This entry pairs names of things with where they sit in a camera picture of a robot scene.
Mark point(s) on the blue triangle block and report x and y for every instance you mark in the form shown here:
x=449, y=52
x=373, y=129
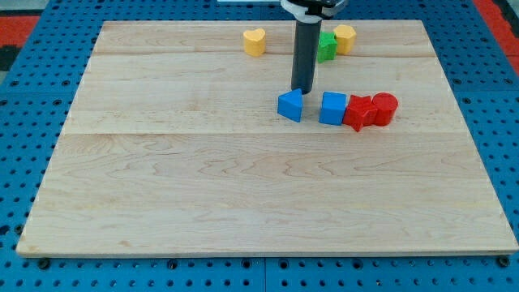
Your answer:
x=290, y=105

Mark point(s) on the yellow heart block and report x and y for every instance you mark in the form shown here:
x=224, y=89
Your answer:
x=254, y=42

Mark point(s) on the red cylinder block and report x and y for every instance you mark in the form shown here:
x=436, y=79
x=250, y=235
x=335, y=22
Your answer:
x=386, y=104

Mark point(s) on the yellow hexagon block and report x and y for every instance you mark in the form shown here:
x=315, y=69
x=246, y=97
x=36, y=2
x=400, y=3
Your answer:
x=345, y=37

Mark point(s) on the green star block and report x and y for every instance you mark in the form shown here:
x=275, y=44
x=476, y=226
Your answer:
x=327, y=47

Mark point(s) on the blue cube block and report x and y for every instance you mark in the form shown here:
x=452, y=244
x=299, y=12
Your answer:
x=333, y=107

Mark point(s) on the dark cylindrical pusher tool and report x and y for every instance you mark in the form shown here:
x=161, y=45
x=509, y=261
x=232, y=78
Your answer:
x=306, y=43

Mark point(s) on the light wooden board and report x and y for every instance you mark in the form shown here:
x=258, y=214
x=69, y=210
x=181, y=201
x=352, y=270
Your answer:
x=173, y=147

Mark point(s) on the red star block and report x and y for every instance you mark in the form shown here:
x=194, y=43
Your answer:
x=359, y=112

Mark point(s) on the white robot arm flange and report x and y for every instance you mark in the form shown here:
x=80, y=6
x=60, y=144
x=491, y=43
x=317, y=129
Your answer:
x=313, y=11

